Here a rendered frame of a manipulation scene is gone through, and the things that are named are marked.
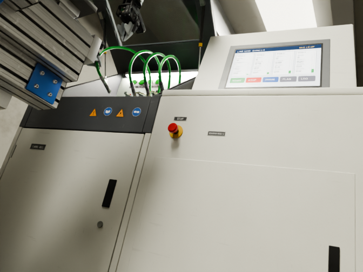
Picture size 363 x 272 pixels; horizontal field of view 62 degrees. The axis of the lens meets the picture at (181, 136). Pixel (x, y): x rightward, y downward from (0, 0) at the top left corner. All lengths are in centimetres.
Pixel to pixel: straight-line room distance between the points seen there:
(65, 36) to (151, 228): 63
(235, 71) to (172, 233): 85
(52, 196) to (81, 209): 16
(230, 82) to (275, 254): 82
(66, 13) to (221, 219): 75
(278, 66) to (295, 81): 13
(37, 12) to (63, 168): 61
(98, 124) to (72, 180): 24
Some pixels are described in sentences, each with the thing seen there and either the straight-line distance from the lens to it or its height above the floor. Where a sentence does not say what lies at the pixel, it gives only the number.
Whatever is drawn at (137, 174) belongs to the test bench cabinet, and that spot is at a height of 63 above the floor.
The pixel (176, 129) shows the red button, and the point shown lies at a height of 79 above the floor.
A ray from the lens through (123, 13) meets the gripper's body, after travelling 143.
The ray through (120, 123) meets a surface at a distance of 121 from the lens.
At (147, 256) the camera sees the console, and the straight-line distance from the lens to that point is 101.
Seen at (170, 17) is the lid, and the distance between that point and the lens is 188.
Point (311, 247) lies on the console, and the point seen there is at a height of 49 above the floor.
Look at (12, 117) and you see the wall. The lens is 321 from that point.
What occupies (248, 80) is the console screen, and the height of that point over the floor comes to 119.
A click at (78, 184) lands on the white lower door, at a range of 122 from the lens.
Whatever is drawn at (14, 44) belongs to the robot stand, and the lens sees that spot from 92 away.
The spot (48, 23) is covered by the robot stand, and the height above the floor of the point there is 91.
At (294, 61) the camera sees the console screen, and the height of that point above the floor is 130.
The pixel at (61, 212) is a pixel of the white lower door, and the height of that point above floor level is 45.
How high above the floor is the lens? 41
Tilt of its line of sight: 21 degrees up
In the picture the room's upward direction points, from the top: 12 degrees clockwise
